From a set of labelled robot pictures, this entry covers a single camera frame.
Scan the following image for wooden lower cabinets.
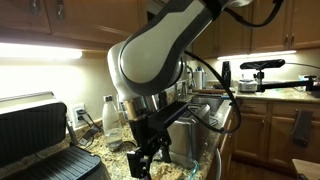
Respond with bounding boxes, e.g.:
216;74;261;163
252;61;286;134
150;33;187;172
231;98;320;174

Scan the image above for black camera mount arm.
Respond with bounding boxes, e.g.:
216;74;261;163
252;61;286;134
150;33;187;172
253;69;320;94

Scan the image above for clear glass dish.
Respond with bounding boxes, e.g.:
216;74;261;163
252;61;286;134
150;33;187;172
146;159;200;180

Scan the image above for black panini grill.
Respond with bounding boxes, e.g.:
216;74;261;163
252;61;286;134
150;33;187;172
0;90;112;180

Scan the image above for chrome kitchen faucet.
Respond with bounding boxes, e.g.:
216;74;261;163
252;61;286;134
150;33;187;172
174;64;197;101

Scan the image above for clear plastic bottle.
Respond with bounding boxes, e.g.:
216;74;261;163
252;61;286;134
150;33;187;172
101;95;124;153

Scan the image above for black bottle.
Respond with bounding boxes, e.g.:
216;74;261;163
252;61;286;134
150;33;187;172
158;90;169;109

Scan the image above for steel kitchen sink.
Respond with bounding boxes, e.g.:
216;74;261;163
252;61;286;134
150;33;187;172
190;94;231;114

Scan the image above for under-cabinet light strip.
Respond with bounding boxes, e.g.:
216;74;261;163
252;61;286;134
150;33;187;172
0;42;83;62
217;49;298;61

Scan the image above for dark hanging towel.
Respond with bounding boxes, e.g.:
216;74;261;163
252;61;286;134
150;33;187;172
290;108;315;148

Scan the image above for black stereo camera bar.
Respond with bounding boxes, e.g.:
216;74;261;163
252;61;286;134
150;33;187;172
239;58;287;71

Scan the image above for light wooden stool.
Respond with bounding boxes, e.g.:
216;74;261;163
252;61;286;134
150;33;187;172
291;158;320;180

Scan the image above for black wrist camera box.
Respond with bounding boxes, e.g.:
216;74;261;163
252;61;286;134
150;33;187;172
146;100;190;134

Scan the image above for wooden drawer cabinet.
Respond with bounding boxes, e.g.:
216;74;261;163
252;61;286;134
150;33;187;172
206;109;235;180

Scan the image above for stainless steel toaster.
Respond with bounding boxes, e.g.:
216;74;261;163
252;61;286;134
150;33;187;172
168;102;212;169

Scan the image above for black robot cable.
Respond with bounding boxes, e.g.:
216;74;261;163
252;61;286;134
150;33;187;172
179;0;286;135

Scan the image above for silver appliance handle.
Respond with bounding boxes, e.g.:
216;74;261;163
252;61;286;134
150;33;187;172
213;148;223;180

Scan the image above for toasted bread slice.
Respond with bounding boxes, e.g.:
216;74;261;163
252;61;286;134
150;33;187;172
151;162;184;180

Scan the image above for black plug with cord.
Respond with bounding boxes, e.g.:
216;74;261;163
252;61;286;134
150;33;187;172
75;109;103;147

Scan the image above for white wall outlet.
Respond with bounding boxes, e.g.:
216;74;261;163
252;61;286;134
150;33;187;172
70;103;88;129

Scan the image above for wooden upper cabinet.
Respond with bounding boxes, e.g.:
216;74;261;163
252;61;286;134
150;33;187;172
190;0;320;61
0;0;151;56

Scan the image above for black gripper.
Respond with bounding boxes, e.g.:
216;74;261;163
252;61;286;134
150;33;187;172
126;114;173;179

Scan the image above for white container blue lid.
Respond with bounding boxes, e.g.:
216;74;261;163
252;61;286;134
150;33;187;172
193;66;208;90

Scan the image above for black toaster cord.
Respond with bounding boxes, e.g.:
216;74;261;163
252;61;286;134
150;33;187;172
123;140;138;150

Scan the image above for wooden cutting board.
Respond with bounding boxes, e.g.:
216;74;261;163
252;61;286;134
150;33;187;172
192;87;231;95

